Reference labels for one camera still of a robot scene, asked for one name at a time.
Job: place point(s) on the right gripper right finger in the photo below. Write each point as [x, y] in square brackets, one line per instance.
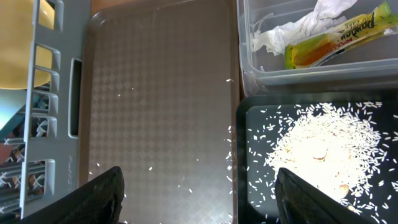
[299, 202]

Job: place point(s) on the black rectangular tray bin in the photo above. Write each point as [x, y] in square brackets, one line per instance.
[246, 214]

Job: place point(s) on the dark brown serving tray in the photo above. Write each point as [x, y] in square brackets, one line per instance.
[159, 93]

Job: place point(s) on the green orange snack wrapper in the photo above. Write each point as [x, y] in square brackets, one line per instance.
[316, 50]

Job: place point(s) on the clear plastic bin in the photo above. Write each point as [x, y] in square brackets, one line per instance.
[371, 65]

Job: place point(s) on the yellow round plate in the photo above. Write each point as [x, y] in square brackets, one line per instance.
[16, 37]

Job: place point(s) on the grey plastic dish rack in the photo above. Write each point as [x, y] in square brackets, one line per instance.
[39, 145]

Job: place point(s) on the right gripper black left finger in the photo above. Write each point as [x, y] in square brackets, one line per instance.
[99, 201]

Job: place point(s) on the food scraps rice pile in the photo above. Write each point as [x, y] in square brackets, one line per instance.
[346, 150]

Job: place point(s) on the light blue bowl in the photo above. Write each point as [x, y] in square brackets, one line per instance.
[11, 102]

